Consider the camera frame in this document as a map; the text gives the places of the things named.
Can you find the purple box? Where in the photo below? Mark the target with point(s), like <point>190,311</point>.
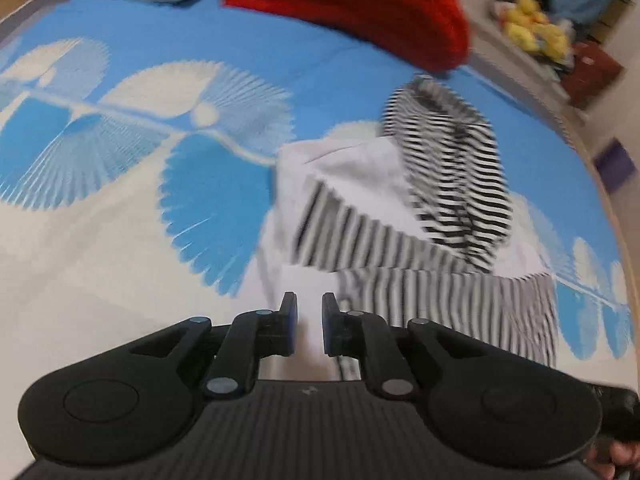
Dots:
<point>616,165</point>

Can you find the yellow plush toys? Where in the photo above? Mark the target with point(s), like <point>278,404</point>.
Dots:
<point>535,25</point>

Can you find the dark red box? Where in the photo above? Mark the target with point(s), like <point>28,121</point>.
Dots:
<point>592,72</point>

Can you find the blue white printed blanket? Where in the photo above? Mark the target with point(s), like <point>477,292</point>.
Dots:
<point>150,240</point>

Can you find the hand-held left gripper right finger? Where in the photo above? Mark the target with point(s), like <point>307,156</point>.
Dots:
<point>329,325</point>

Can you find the red knitted sweater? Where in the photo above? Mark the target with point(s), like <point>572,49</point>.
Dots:
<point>360,5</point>

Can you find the person's right hand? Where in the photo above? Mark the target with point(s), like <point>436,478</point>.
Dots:
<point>617,460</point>

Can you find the white black striped small garment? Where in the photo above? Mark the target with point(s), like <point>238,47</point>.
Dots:
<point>360,175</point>

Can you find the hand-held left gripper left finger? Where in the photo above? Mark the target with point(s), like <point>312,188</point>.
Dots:
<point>289,322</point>

